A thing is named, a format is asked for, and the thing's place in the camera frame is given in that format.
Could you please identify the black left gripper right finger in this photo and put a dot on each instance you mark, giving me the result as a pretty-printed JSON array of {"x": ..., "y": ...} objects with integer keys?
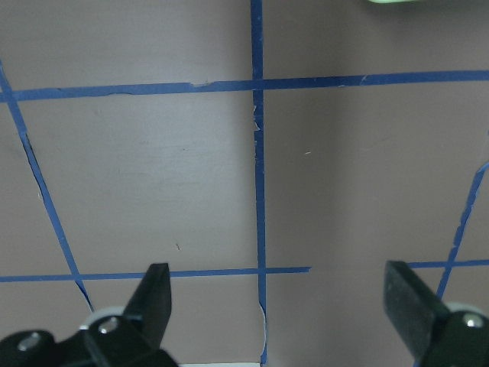
[{"x": 415, "y": 312}]

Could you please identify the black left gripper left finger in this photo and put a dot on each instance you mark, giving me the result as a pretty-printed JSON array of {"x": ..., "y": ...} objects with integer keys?
[{"x": 149, "y": 308}]

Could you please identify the mint green tray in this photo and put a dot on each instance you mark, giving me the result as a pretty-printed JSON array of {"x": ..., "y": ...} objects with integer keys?
[{"x": 389, "y": 1}]

